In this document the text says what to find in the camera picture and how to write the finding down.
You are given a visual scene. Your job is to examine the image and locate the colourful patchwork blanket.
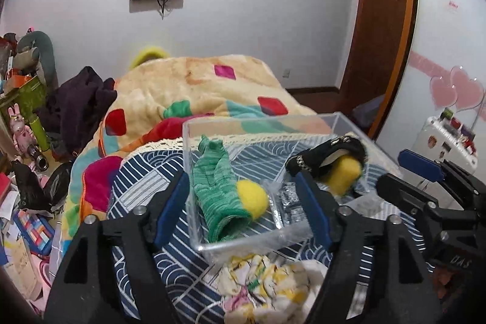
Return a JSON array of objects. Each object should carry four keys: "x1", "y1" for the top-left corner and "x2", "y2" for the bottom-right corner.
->
[{"x1": 62, "y1": 54, "x2": 335, "y2": 245}]

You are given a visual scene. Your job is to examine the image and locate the colourful checked box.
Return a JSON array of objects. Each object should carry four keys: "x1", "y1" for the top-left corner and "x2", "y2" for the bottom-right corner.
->
[{"x1": 13, "y1": 212, "x2": 56, "y2": 256}]

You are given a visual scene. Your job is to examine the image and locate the white floral cloth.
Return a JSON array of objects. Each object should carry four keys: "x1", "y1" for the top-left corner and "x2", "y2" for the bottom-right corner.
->
[{"x1": 217, "y1": 254, "x2": 329, "y2": 324}]

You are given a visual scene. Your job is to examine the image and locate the green sock with yellow toe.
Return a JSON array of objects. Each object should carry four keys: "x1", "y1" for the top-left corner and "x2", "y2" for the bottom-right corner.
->
[{"x1": 192, "y1": 135, "x2": 269, "y2": 242}]

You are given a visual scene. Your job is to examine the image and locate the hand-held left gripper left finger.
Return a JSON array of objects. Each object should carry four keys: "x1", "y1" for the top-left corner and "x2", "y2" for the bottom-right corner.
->
[{"x1": 46, "y1": 171, "x2": 190, "y2": 324}]

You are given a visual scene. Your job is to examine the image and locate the pink rabbit figurine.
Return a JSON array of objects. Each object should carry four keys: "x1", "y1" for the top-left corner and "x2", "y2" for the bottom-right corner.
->
[{"x1": 8, "y1": 103, "x2": 33, "y2": 158}]

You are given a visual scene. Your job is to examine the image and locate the black sock with yellow toe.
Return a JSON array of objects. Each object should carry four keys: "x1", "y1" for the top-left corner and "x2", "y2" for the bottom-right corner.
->
[{"x1": 285, "y1": 136, "x2": 367, "y2": 196}]

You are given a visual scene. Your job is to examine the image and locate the clear plastic wrapper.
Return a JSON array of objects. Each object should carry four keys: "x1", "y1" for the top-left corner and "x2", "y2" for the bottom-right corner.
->
[{"x1": 266, "y1": 178, "x2": 310, "y2": 230}]

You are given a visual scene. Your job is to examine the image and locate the clear plastic box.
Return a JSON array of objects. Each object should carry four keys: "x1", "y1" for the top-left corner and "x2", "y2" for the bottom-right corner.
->
[{"x1": 182, "y1": 112, "x2": 377, "y2": 264}]

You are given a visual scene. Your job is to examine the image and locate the blue patterned bed sheet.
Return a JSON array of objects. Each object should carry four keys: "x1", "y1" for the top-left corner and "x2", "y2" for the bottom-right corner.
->
[{"x1": 107, "y1": 133, "x2": 404, "y2": 324}]

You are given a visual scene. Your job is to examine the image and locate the green cardboard box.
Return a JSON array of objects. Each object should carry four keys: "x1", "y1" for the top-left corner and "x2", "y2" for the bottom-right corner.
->
[{"x1": 0, "y1": 75, "x2": 48, "y2": 116}]

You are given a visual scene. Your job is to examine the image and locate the grey plush toy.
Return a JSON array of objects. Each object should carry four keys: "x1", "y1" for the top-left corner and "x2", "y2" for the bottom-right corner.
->
[{"x1": 13, "y1": 30, "x2": 59, "y2": 89}]

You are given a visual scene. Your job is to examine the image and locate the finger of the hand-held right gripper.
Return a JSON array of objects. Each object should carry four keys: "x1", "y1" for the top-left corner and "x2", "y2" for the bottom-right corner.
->
[
  {"x1": 376, "y1": 174, "x2": 440, "y2": 213},
  {"x1": 398, "y1": 149, "x2": 462, "y2": 183}
]

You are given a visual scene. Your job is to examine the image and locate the dark purple clothing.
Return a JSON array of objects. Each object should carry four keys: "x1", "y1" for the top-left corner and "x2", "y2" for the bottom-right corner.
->
[{"x1": 37, "y1": 66, "x2": 118, "y2": 161}]

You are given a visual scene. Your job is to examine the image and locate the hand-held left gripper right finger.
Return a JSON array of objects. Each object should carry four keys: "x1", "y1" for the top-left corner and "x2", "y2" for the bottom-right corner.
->
[{"x1": 294, "y1": 171, "x2": 443, "y2": 324}]

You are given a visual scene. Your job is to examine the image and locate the brown wooden door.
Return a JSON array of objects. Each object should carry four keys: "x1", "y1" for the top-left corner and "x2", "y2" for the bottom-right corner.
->
[{"x1": 340, "y1": 0, "x2": 411, "y2": 108}]

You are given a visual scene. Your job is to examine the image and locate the green bottle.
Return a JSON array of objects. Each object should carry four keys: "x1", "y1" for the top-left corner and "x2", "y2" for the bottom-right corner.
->
[{"x1": 30, "y1": 113, "x2": 52, "y2": 154}]

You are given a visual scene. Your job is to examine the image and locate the pink heart wall stickers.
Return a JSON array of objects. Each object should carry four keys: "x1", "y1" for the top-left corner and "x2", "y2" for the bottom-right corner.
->
[{"x1": 429, "y1": 66, "x2": 484, "y2": 112}]

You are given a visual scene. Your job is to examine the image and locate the black plastic bag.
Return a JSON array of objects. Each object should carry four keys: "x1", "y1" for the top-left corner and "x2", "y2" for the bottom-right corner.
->
[{"x1": 43, "y1": 162, "x2": 74, "y2": 213}]

